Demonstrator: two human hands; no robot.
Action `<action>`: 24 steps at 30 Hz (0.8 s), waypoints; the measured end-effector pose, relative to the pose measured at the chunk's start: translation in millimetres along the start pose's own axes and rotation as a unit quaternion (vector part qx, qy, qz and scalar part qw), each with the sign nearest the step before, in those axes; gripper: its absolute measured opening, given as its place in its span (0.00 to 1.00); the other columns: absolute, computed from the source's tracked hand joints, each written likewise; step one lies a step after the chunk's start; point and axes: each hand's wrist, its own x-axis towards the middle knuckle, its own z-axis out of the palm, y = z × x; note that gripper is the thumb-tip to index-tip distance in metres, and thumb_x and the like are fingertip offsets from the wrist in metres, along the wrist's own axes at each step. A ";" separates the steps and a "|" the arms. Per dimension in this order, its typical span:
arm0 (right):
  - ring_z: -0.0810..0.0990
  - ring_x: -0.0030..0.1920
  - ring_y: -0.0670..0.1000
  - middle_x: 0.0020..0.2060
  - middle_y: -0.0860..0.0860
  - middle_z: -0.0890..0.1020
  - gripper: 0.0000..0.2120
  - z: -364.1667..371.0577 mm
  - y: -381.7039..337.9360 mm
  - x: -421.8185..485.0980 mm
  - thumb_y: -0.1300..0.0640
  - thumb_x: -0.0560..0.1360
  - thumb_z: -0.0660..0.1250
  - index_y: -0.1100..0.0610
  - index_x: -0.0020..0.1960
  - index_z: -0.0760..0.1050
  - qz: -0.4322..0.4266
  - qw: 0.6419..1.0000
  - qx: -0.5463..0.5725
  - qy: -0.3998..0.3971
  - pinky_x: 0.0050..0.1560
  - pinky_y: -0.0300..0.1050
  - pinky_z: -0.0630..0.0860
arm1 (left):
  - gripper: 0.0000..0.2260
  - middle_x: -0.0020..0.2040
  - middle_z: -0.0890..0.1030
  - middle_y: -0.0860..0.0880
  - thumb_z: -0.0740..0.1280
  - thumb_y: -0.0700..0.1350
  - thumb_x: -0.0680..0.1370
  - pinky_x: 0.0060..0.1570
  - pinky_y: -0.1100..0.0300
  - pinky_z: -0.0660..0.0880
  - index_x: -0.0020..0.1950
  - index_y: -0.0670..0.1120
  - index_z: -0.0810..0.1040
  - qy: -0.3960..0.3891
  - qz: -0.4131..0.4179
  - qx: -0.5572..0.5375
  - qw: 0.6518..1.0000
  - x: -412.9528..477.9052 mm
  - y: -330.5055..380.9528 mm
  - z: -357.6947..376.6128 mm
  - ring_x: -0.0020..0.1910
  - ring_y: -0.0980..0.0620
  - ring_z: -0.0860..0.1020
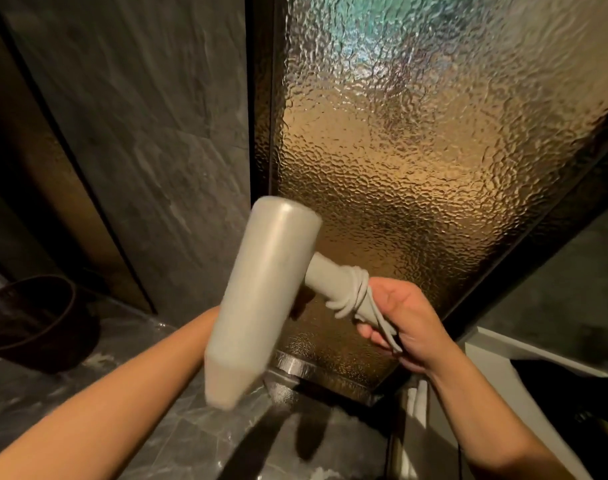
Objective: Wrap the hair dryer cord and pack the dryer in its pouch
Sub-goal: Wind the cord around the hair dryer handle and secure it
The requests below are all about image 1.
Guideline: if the white hair dryer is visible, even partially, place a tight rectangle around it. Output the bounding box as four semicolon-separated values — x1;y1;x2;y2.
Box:
204;196;384;411

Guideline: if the black door frame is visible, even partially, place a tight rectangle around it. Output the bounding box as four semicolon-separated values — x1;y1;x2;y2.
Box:
245;0;608;401

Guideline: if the grey hair dryer cord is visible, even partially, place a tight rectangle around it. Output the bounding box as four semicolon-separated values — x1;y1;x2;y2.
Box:
326;266;403;354

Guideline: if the dark round waste bin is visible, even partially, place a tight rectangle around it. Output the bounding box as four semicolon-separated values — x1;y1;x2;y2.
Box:
0;274;103;374

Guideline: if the person's right forearm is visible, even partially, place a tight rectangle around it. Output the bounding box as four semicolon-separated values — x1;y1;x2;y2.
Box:
426;345;580;480

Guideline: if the person's left forearm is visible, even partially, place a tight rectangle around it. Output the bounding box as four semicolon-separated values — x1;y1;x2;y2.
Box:
0;306;222;480

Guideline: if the person's right hand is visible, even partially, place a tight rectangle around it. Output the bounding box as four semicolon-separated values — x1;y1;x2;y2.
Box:
355;277;465;381

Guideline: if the textured amber glass door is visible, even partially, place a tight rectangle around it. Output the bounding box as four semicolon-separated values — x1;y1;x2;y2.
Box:
270;0;608;391

